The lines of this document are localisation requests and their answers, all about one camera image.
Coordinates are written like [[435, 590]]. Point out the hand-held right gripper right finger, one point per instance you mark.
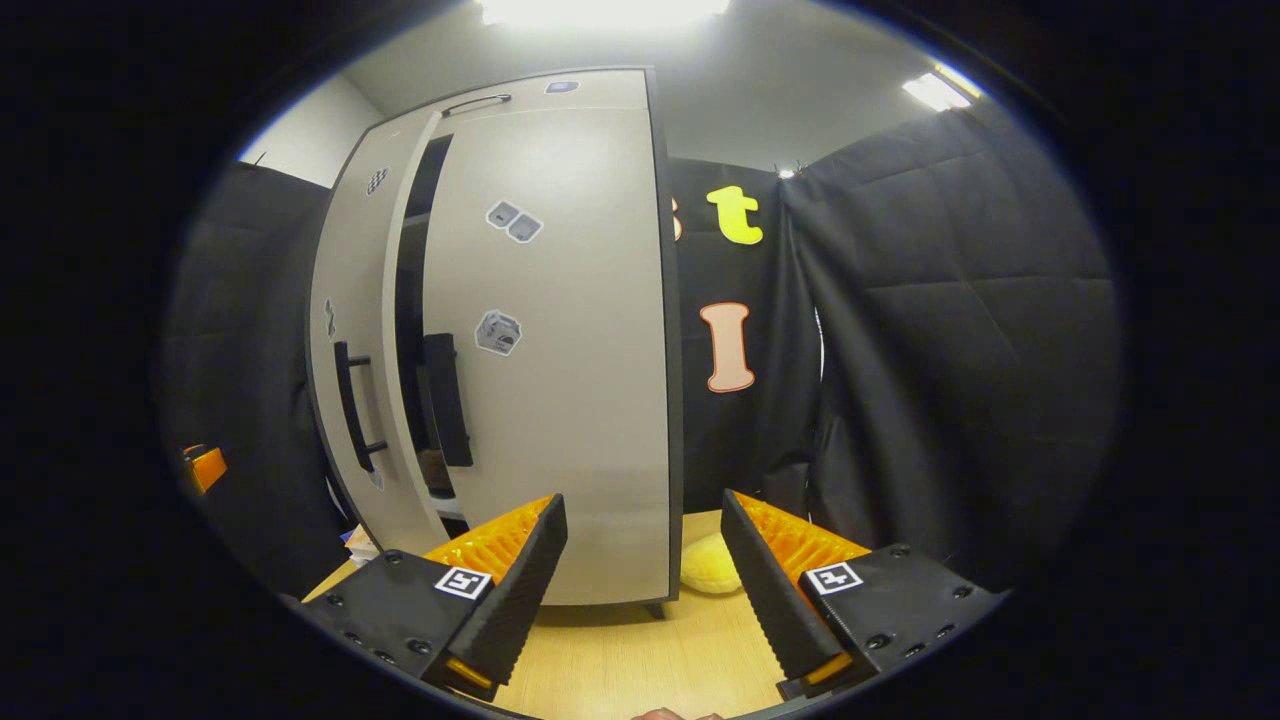
[[765, 600]]

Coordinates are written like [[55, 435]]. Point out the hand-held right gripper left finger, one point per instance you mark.
[[515, 600]]

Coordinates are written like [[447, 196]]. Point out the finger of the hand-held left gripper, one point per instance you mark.
[[206, 468]]

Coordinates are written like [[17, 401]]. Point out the brown fuzzy shoe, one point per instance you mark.
[[436, 472]]

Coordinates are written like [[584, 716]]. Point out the grey shoe cabinet door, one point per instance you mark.
[[580, 400], [355, 260]]

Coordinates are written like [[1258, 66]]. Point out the grey shoe cabinet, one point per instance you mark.
[[410, 300]]

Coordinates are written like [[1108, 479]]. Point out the grey cabinet drawer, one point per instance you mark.
[[590, 95]]

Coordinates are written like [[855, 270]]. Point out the yellow plush toy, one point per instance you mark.
[[710, 565]]

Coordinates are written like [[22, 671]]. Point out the rectangular ceiling light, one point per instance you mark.
[[940, 90]]

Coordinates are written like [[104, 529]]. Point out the large ceiling light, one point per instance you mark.
[[600, 12]]

